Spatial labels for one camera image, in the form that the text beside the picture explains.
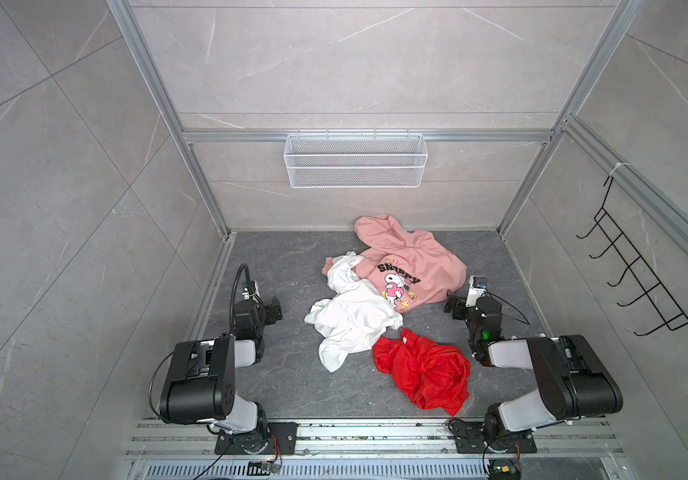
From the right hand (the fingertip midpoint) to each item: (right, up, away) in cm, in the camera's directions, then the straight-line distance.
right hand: (463, 288), depth 94 cm
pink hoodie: (-15, +6, +10) cm, 19 cm away
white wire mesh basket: (-35, +43, +7) cm, 56 cm away
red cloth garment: (-14, -21, -17) cm, 31 cm away
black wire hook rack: (+31, +7, -25) cm, 41 cm away
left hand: (-66, -2, 0) cm, 66 cm away
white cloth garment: (-35, -8, -6) cm, 36 cm away
